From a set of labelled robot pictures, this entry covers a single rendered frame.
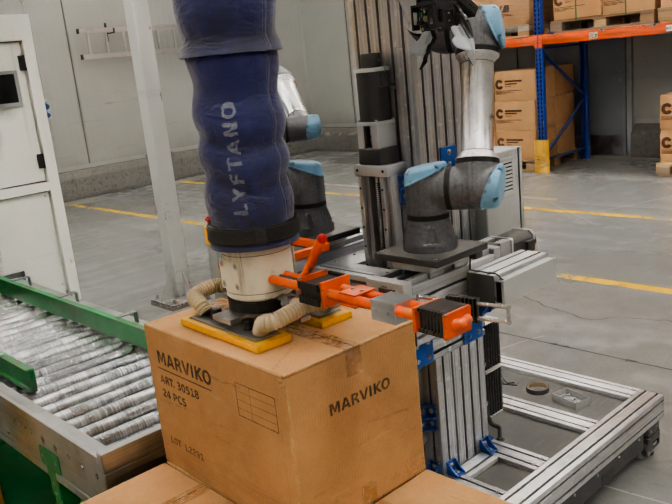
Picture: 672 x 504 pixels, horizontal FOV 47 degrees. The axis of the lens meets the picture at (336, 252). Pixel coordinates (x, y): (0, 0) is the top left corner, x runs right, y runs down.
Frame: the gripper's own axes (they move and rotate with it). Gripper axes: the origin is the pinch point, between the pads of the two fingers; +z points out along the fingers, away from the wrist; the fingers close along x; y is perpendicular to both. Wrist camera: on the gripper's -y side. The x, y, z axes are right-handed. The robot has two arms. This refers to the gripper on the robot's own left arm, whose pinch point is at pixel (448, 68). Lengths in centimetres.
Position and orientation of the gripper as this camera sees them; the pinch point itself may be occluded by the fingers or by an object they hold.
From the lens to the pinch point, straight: 176.7
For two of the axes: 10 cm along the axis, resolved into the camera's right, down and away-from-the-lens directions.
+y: -7.2, 2.4, -6.5
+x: 6.9, 1.1, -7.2
